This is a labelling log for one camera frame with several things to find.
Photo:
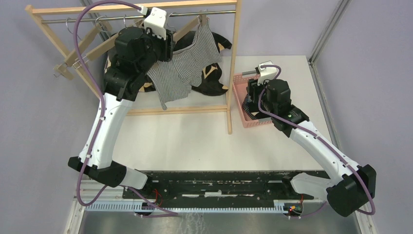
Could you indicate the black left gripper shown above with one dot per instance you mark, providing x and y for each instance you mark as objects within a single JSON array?
[{"x": 167, "y": 45}]

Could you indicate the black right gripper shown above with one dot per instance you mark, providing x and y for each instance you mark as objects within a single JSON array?
[{"x": 253, "y": 88}]

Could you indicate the navy striped underwear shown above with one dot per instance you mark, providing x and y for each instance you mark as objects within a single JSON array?
[{"x": 245, "y": 107}]

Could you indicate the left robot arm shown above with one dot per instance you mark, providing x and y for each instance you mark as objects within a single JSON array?
[{"x": 136, "y": 51}]

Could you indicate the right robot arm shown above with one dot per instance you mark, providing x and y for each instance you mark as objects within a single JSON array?
[{"x": 349, "y": 187}]

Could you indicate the grey striped underwear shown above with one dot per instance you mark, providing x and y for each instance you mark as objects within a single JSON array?
[{"x": 173, "y": 80}]

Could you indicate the wooden hanger with grey underwear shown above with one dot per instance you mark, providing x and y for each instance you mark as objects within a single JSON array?
[{"x": 199, "y": 19}]

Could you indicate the pink perforated plastic basket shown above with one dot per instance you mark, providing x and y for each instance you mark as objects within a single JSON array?
[{"x": 240, "y": 83}]

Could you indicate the black blanket with cream flowers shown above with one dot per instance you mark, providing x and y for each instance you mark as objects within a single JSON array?
[{"x": 210, "y": 86}]

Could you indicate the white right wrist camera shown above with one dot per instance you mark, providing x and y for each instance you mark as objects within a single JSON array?
[{"x": 267, "y": 71}]

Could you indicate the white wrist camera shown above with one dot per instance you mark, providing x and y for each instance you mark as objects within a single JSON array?
[
  {"x": 267, "y": 71},
  {"x": 155, "y": 20}
]

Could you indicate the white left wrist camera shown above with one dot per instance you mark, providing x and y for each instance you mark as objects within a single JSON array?
[{"x": 155, "y": 20}]

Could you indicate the grey metal corner rail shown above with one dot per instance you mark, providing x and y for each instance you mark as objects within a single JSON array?
[{"x": 318, "y": 63}]

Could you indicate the metal clothes rail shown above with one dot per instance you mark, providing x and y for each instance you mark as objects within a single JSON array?
[{"x": 125, "y": 17}]

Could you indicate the wooden clothes rack frame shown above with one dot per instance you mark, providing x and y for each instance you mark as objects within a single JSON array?
[{"x": 36, "y": 15}]

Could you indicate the white slotted cable duct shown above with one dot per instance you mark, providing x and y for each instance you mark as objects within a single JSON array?
[{"x": 143, "y": 207}]

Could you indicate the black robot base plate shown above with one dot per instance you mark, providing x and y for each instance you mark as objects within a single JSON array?
[{"x": 214, "y": 189}]

